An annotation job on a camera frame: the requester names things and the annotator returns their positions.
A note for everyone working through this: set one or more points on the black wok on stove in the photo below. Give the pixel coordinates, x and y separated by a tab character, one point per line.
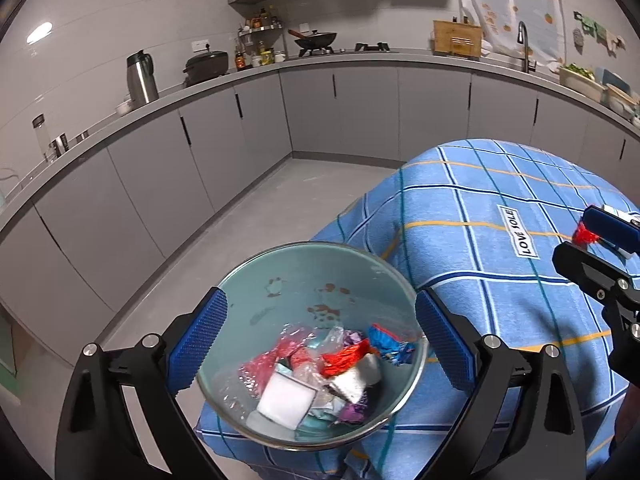
320	42

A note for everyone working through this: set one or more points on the orange blue snack wrapper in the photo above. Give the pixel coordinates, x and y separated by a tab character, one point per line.
379	342

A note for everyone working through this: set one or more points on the hanging green cloths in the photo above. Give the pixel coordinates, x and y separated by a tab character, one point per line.
586	26

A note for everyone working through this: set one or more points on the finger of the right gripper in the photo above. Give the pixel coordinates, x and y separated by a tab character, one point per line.
597	220
612	288

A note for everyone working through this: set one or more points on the spice rack with bottles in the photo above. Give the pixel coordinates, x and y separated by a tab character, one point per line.
260	40

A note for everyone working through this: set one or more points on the dark kitchen faucet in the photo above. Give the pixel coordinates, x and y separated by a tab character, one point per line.
528	65

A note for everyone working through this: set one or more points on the white black sponge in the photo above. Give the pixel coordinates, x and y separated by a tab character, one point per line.
286	401

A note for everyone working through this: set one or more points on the black rice cooker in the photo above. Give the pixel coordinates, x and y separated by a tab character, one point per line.
205	66

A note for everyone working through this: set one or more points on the orange print curtain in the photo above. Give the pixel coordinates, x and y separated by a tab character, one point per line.
499	22

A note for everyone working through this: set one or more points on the cream lidded pot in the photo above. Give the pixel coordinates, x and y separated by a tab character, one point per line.
620	102

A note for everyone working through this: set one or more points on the purple foil wrapper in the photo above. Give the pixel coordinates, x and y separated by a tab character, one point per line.
356	413

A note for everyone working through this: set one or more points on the blue plaid tablecloth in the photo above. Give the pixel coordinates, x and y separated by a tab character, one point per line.
476	221

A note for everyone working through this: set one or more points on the gas stove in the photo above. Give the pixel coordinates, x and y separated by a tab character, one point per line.
380	47

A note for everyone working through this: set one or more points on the wooden knife block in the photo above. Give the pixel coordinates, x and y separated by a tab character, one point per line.
453	38

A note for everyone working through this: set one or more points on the steel thermos jug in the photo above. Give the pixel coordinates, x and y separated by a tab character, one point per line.
140	79

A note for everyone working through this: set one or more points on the clear plastic bag red print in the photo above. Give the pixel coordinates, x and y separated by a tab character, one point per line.
304	365

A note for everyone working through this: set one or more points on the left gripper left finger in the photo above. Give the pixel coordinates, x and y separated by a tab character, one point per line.
96	438

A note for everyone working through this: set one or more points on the teal metal bucket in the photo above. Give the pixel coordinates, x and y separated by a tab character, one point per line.
314	285

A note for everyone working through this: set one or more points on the grey lower cabinets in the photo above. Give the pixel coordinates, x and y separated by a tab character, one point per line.
83	233

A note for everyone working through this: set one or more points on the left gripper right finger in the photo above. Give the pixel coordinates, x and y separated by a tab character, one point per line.
546	439

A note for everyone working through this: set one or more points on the red foam net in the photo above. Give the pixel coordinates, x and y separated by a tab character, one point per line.
582	237

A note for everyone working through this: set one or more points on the pink cellophane wrapper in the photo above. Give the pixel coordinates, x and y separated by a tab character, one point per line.
256	372

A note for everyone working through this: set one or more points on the clear glass bottle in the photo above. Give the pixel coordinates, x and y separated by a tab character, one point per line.
43	137

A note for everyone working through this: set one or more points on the white vegetable basin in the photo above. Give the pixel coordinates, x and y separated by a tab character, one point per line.
582	84

